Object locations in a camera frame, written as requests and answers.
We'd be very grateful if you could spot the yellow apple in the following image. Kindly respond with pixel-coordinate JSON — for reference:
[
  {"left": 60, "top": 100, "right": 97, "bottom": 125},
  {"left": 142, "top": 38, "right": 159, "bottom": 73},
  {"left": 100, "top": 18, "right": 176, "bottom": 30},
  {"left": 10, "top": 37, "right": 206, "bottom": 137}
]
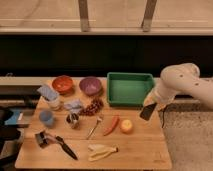
[{"left": 120, "top": 119, "right": 133, "bottom": 134}]

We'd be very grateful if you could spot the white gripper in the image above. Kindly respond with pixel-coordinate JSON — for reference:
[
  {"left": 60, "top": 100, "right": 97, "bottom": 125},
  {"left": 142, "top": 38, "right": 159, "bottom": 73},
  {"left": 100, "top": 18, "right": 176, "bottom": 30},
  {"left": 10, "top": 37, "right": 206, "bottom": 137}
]
[{"left": 143, "top": 80, "right": 177, "bottom": 111}]

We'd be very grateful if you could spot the crumpled white cloth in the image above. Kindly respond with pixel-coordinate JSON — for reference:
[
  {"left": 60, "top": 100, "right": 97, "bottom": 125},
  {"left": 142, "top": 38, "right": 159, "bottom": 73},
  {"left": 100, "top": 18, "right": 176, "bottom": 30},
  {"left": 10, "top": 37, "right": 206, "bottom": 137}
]
[{"left": 64, "top": 99, "right": 83, "bottom": 113}]

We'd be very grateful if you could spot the black metal clip tool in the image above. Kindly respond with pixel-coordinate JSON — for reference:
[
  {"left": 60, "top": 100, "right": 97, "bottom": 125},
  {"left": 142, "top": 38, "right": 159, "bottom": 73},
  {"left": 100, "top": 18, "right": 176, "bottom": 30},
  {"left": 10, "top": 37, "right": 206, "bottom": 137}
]
[{"left": 35, "top": 131, "right": 56, "bottom": 148}]

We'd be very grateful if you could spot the blue sponge cloth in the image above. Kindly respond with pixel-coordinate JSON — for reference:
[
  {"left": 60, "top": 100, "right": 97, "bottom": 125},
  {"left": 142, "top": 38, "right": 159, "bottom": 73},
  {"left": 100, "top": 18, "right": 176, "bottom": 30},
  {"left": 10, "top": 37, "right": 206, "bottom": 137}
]
[{"left": 37, "top": 84, "right": 58, "bottom": 101}]

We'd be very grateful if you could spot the red grapes bunch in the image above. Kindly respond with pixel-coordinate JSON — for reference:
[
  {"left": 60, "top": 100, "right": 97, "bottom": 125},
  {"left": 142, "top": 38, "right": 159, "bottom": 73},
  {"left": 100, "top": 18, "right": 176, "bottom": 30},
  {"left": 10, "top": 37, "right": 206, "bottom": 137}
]
[{"left": 79, "top": 98, "right": 104, "bottom": 116}]

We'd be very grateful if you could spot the orange bowl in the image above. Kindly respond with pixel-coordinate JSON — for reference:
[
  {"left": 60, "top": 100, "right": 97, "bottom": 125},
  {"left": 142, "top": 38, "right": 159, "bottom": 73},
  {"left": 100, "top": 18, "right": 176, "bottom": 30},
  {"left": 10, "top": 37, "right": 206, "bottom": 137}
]
[{"left": 52, "top": 75, "right": 73, "bottom": 94}]

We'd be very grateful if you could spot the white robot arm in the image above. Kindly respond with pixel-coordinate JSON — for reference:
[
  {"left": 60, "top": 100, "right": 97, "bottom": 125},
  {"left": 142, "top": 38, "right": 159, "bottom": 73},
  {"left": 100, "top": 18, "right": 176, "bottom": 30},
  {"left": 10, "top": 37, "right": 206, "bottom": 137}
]
[{"left": 143, "top": 63, "right": 213, "bottom": 110}]

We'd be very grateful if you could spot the purple bowl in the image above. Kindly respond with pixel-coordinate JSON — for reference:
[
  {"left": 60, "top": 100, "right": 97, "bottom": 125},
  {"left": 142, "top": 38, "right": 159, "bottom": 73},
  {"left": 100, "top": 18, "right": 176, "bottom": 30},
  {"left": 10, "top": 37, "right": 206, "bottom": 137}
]
[{"left": 79, "top": 76, "right": 102, "bottom": 96}]

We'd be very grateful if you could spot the black eraser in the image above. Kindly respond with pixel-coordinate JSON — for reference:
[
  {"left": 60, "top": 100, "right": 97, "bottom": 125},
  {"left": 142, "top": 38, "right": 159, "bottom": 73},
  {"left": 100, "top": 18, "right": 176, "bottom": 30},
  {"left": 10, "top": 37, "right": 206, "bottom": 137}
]
[{"left": 140, "top": 103, "right": 157, "bottom": 121}]

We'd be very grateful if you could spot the green plastic tray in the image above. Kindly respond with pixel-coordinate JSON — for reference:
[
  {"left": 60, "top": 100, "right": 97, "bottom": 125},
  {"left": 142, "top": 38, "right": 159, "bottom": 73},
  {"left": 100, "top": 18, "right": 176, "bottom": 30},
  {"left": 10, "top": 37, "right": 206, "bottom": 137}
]
[{"left": 107, "top": 72, "right": 155, "bottom": 107}]

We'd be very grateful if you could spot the small metal cup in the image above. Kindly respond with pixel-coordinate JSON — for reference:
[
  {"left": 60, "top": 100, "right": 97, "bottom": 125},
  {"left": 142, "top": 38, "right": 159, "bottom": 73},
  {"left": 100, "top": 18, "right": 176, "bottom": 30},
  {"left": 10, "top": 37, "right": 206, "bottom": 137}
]
[{"left": 66, "top": 113, "right": 79, "bottom": 129}]

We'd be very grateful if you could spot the white cup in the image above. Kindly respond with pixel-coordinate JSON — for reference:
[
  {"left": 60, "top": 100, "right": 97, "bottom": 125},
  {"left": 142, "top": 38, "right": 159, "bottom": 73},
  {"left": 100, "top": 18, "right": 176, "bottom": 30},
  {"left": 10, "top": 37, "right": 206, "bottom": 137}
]
[{"left": 46, "top": 97, "right": 61, "bottom": 110}]

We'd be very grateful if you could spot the metal fork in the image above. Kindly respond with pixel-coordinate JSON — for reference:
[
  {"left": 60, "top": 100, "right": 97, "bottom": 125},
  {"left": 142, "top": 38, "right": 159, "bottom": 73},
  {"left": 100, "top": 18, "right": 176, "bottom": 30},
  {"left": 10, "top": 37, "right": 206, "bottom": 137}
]
[{"left": 86, "top": 115, "right": 104, "bottom": 140}]

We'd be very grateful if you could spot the blue book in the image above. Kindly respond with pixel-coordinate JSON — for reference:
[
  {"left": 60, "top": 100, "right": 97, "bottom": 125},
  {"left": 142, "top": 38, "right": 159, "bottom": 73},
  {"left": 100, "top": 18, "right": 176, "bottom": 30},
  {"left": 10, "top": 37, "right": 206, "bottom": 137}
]
[{"left": 5, "top": 108, "right": 34, "bottom": 127}]

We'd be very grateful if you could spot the black handled knife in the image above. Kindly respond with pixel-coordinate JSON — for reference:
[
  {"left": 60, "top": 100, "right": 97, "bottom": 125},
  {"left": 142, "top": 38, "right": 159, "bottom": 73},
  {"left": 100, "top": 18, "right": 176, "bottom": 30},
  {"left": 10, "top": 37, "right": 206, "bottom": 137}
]
[{"left": 55, "top": 136, "right": 78, "bottom": 160}]

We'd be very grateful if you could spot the blue plastic cup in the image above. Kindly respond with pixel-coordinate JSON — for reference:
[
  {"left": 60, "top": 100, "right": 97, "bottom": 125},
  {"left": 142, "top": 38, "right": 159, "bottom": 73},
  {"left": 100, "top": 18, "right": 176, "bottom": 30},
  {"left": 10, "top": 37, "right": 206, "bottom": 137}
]
[{"left": 39, "top": 110, "right": 54, "bottom": 127}]

